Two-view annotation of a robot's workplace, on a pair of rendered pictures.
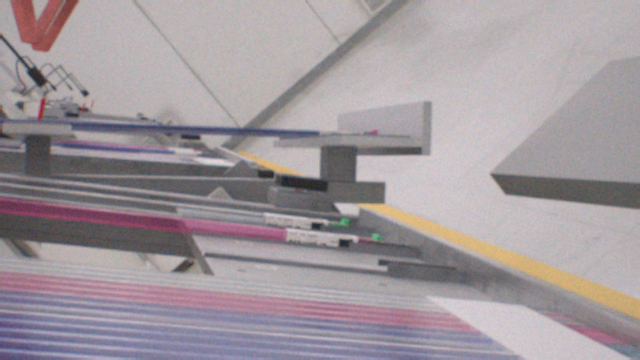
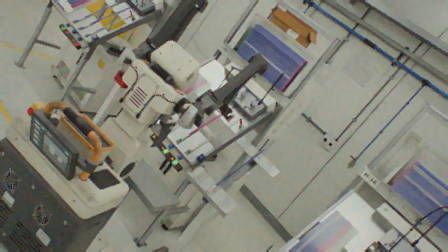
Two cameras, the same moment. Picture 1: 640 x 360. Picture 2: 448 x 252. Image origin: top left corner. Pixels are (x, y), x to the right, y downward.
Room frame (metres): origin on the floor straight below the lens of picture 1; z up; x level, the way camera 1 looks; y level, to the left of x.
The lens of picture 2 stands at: (2.31, -1.93, 1.74)
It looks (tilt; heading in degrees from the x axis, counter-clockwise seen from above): 16 degrees down; 125
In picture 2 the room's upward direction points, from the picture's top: 37 degrees clockwise
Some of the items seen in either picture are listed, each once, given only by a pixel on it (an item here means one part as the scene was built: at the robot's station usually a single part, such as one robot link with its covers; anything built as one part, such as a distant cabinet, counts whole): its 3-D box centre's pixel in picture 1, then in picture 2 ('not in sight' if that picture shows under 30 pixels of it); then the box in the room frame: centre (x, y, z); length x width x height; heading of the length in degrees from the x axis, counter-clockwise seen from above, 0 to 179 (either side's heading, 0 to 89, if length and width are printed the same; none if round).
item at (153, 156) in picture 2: not in sight; (185, 172); (0.55, 0.59, 0.31); 0.70 x 0.65 x 0.62; 7
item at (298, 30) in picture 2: not in sight; (301, 28); (0.48, 0.76, 1.82); 0.68 x 0.30 x 0.20; 7
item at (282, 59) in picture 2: not in sight; (271, 57); (0.62, 0.47, 1.52); 0.51 x 0.13 x 0.27; 7
